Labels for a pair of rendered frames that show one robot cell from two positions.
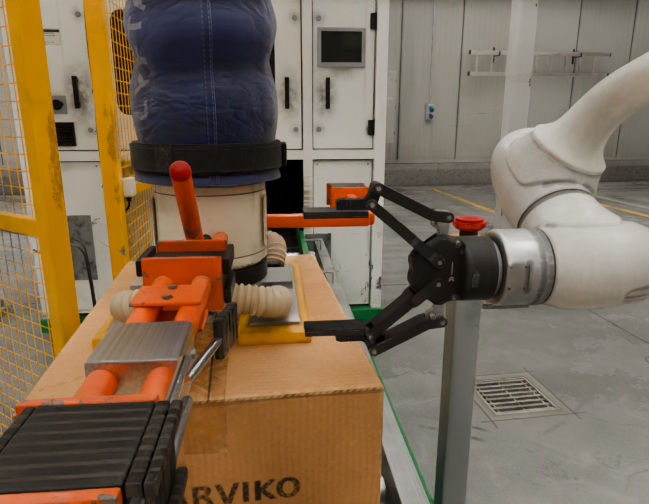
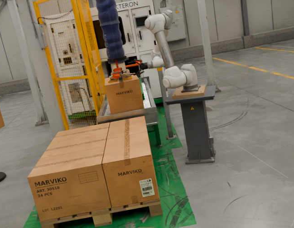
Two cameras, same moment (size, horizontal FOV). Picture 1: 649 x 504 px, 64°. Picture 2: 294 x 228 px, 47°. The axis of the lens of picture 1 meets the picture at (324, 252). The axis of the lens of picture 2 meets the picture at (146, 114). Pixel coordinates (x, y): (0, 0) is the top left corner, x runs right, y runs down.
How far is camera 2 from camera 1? 3.28 m
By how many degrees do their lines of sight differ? 5
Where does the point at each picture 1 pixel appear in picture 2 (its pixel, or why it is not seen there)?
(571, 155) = (155, 52)
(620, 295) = (160, 65)
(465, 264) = (144, 65)
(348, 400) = (135, 80)
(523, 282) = (150, 66)
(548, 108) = (260, 7)
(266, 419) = (127, 83)
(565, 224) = (154, 59)
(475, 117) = (224, 18)
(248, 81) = (120, 49)
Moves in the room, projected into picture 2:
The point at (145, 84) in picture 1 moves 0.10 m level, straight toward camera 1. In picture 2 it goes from (108, 52) to (110, 52)
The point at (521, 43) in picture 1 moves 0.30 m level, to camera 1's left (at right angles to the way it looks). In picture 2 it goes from (200, 6) to (185, 9)
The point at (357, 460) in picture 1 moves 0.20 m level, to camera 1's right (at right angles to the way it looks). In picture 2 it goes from (137, 87) to (155, 84)
